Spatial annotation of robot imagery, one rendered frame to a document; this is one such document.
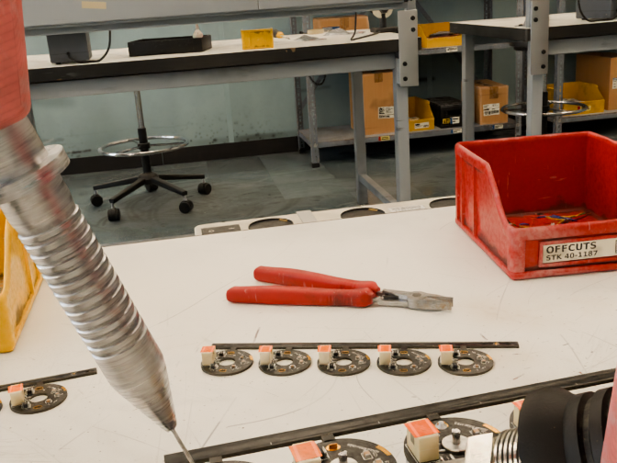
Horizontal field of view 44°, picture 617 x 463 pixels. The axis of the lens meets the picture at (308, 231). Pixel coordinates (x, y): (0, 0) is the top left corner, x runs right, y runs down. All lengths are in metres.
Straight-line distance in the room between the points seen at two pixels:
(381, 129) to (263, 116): 0.74
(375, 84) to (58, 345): 3.87
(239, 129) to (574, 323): 4.21
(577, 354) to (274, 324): 0.15
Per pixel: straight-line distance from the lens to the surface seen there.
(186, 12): 2.37
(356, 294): 0.42
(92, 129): 4.56
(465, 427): 0.20
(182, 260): 0.53
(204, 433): 0.32
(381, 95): 4.25
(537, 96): 2.74
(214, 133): 4.56
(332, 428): 0.20
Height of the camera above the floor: 0.92
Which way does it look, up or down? 17 degrees down
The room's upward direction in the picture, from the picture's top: 4 degrees counter-clockwise
